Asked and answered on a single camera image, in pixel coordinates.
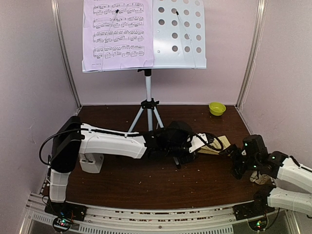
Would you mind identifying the yellow sheet music page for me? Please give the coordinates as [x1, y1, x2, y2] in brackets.
[198, 135, 231, 155]

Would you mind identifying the aluminium front rail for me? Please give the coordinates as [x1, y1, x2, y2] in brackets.
[19, 194, 300, 234]

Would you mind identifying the white metronome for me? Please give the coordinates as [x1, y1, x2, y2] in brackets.
[79, 153, 104, 174]

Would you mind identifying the green bowl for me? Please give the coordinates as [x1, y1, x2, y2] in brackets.
[209, 102, 226, 117]

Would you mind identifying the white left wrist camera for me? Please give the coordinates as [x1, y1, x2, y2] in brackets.
[189, 133, 224, 154]

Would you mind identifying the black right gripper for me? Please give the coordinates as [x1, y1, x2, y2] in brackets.
[219, 144, 259, 179]

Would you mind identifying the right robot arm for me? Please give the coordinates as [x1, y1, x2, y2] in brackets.
[219, 135, 312, 219]

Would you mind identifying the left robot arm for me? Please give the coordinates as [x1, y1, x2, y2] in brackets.
[39, 116, 203, 216]

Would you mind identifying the white mug orange inside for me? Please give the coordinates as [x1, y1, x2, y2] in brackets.
[250, 171, 271, 185]

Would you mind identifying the purple sheet music page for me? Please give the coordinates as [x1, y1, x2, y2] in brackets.
[82, 0, 154, 73]

